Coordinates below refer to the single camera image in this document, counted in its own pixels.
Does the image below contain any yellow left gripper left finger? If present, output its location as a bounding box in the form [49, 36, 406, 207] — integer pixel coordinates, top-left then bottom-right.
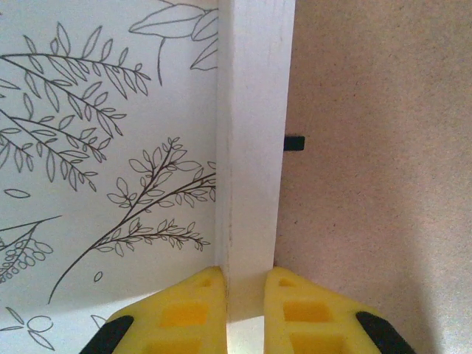
[83, 265, 229, 354]

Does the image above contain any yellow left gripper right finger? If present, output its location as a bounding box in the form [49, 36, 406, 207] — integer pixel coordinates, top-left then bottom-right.
[263, 266, 418, 354]

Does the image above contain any brown backing board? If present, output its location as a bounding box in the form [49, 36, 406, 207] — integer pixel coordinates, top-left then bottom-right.
[272, 0, 472, 354]

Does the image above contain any white picture frame with glass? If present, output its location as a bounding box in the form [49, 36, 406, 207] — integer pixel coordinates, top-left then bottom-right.
[214, 0, 296, 354]

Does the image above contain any black frame retaining tab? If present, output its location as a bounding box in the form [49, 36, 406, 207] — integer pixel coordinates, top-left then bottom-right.
[282, 135, 307, 153]

